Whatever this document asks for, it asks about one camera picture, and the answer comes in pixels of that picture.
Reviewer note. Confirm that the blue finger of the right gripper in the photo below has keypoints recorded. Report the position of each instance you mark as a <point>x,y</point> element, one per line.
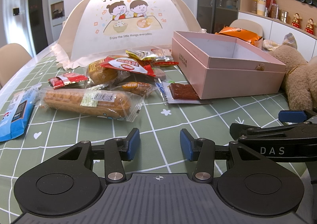
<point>292,116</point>

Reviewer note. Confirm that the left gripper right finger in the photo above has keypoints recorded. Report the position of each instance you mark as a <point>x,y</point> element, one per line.
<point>204,152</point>

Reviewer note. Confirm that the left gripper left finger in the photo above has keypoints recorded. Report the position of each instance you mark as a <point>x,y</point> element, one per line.
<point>113,152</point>

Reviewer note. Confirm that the long bread stick package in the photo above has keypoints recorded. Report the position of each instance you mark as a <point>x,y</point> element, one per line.
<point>116,105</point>

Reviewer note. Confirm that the dark jerky clear packet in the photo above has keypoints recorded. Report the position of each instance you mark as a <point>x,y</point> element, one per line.
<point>177,93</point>

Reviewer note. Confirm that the orange sausage snack packet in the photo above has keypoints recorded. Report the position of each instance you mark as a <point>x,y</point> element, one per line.
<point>139,88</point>

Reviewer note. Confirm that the round bread package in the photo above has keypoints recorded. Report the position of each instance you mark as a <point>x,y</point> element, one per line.
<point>98,75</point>

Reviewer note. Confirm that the blue clear wrapper snack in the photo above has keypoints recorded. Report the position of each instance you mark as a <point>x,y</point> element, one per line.
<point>160,86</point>

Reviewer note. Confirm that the red white snack bag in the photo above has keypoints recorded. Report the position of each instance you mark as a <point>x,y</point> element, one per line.
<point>129,64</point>

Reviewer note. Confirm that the small red snack packet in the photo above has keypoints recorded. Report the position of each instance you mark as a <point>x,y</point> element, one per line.
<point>66,79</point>

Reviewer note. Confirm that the yellow snack packet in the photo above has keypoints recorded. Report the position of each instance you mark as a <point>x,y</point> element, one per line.
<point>141,55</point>

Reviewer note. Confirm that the blue snack bag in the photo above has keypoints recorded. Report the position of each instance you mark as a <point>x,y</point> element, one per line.
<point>17,115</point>

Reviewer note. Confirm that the brown plush teddy bear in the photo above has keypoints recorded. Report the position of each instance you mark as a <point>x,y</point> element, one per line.
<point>300,78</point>

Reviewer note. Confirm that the green grid tablecloth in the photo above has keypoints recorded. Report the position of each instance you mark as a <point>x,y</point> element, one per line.
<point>51,131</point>

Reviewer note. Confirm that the pink gift box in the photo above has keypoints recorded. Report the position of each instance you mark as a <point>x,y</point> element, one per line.
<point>219,66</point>

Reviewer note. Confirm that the red gold figurine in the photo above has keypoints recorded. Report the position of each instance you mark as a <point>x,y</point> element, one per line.
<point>296,21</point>
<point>310,26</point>

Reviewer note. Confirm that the beige chair behind box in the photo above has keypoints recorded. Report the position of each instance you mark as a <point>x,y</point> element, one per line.
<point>248,25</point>

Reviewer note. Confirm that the orange snack bag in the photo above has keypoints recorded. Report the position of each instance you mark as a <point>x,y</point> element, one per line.
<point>245,35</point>

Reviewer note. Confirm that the white food cover tent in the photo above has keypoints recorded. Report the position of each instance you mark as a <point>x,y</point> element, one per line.
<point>96,29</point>

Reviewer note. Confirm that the beige chair left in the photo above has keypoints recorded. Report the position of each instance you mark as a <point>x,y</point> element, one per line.
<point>13,58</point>

